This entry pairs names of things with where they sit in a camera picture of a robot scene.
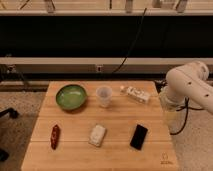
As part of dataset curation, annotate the black eraser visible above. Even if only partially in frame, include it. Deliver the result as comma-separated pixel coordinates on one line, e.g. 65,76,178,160
130,125,148,150

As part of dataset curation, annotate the green bowl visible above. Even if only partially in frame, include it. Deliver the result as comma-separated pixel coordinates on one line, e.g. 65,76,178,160
55,84,87,111

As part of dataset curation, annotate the black hanging cable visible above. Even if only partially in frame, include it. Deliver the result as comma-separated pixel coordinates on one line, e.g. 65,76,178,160
110,7,148,74

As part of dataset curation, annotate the clear plastic cup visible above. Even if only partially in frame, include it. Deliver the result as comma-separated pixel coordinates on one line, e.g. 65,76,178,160
96,86,112,108

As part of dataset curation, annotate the black chair base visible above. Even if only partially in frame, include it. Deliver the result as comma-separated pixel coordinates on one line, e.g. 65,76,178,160
0,107,20,163

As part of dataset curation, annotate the black floor cable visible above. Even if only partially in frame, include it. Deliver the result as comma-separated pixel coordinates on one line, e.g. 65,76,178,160
169,97,205,136

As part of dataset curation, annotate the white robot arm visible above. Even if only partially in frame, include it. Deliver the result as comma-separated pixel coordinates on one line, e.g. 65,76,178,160
159,61,213,135

